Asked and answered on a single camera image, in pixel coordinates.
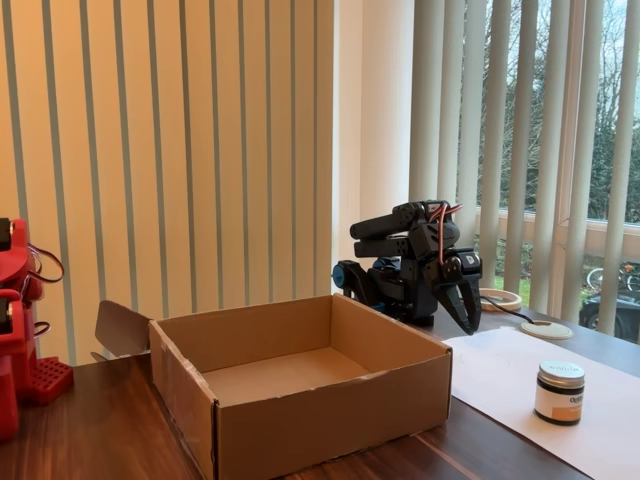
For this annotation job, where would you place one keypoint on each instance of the dark car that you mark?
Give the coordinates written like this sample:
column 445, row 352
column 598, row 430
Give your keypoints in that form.
column 590, row 312

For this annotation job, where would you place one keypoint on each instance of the white paper sheet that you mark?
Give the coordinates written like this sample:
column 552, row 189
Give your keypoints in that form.
column 500, row 385

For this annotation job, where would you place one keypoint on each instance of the red robot arm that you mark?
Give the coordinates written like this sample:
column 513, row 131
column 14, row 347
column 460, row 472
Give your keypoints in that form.
column 15, row 350

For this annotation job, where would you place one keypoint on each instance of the round silver metal tin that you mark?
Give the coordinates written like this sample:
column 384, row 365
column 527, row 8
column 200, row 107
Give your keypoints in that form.
column 557, row 400

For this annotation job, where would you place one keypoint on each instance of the masking tape roll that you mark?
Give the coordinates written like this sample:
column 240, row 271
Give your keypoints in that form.
column 500, row 307

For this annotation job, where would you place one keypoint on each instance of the white vertical blinds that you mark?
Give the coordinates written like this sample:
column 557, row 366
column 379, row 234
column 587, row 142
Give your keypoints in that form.
column 430, row 150
column 150, row 150

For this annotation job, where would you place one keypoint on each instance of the open cardboard box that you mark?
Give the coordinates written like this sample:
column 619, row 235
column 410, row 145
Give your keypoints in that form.
column 325, row 435

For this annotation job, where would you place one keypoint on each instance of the bicycle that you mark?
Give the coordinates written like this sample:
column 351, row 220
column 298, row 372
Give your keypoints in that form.
column 612, row 277

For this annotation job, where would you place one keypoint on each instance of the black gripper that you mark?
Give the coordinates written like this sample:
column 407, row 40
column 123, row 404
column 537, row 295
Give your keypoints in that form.
column 454, row 289

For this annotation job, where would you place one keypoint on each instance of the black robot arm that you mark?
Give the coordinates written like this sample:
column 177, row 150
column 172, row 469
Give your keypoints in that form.
column 390, row 285

